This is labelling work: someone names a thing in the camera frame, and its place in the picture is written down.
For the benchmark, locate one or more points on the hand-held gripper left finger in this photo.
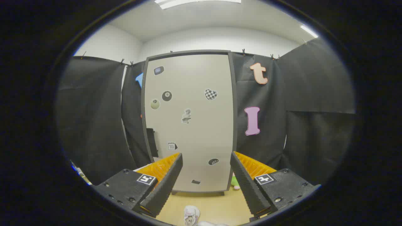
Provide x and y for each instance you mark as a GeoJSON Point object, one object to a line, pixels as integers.
{"type": "Point", "coordinates": [163, 188]}

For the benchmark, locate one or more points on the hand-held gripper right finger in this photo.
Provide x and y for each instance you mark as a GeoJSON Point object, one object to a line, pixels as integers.
{"type": "Point", "coordinates": [249, 191]}

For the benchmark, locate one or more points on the white shoe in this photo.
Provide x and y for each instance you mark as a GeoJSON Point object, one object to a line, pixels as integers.
{"type": "Point", "coordinates": [191, 215]}

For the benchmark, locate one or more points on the grey shoe cabinet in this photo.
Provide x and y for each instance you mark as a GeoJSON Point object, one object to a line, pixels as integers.
{"type": "Point", "coordinates": [233, 94]}

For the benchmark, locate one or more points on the green and pink plush toy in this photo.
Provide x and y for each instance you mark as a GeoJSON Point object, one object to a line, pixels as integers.
{"type": "Point", "coordinates": [234, 183]}

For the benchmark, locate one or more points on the black backdrop cloth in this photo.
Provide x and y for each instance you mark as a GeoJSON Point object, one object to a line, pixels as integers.
{"type": "Point", "coordinates": [94, 110]}

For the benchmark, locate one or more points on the small ceiling light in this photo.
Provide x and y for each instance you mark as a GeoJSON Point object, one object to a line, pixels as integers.
{"type": "Point", "coordinates": [308, 30]}

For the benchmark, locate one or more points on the long ceiling light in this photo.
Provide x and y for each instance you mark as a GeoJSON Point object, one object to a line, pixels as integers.
{"type": "Point", "coordinates": [194, 2]}

